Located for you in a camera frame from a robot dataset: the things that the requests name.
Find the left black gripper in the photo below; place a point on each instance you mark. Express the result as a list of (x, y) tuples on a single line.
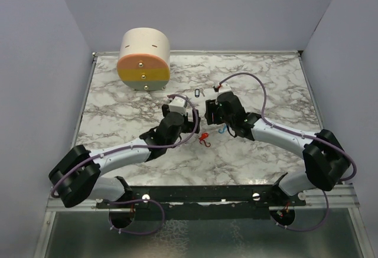
[(189, 126)]

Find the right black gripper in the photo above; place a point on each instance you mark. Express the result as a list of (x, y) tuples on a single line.
[(212, 106)]

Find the black tag key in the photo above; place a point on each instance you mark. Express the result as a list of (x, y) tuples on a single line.
[(199, 92)]

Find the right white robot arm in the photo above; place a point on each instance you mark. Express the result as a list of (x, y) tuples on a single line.
[(324, 160)]

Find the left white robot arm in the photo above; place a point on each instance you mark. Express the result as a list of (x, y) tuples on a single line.
[(79, 175)]

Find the blue carabiner right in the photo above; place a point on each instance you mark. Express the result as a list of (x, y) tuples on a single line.
[(223, 129)]

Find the red carabiner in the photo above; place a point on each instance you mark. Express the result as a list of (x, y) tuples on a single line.
[(206, 144)]

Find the red tag key near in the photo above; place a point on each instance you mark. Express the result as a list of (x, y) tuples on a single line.
[(203, 136)]

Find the round pastel drawer box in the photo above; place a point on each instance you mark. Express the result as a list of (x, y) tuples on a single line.
[(144, 59)]

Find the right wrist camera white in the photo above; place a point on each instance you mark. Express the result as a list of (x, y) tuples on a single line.
[(222, 88)]

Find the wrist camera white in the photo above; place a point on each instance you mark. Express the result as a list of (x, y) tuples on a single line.
[(222, 88), (178, 105)]

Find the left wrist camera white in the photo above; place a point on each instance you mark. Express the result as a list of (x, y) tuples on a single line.
[(178, 105)]

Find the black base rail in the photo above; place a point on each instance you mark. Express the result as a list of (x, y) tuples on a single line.
[(201, 202)]

